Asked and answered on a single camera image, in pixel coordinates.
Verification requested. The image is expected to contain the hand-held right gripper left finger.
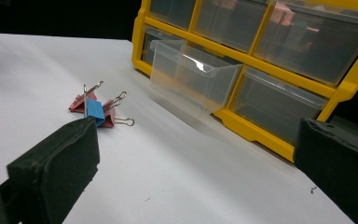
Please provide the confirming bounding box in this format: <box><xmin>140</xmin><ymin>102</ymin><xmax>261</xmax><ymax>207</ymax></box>
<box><xmin>7</xmin><ymin>117</ymin><xmax>101</xmax><ymax>224</ymax></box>

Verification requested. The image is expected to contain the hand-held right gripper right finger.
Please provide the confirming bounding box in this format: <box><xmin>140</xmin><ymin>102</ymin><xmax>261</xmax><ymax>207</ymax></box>
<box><xmin>293</xmin><ymin>118</ymin><xmax>358</xmax><ymax>224</ymax></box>

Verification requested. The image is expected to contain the pink binder clip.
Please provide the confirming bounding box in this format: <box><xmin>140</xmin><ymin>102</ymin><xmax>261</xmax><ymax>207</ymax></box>
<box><xmin>68</xmin><ymin>81</ymin><xmax>104</xmax><ymax>114</ymax></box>
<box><xmin>101</xmin><ymin>91</ymin><xmax>135</xmax><ymax>129</ymax></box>

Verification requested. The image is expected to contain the blue binder clip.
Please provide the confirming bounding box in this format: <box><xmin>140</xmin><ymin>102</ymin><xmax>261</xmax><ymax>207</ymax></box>
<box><xmin>83</xmin><ymin>83</ymin><xmax>106</xmax><ymax>128</ymax></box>

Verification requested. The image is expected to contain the clear plastic pull-out drawer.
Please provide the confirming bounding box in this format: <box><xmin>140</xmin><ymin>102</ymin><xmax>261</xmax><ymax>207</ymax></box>
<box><xmin>149</xmin><ymin>38</ymin><xmax>244</xmax><ymax>120</ymax></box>

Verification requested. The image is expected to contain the yellow and black storage cabinet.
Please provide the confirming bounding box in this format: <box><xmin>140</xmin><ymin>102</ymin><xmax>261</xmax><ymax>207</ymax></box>
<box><xmin>131</xmin><ymin>0</ymin><xmax>358</xmax><ymax>163</ymax></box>

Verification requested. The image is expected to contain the set of clear cabinet drawers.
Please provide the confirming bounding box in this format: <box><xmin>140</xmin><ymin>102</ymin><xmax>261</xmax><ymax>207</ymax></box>
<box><xmin>141</xmin><ymin>0</ymin><xmax>358</xmax><ymax>146</ymax></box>

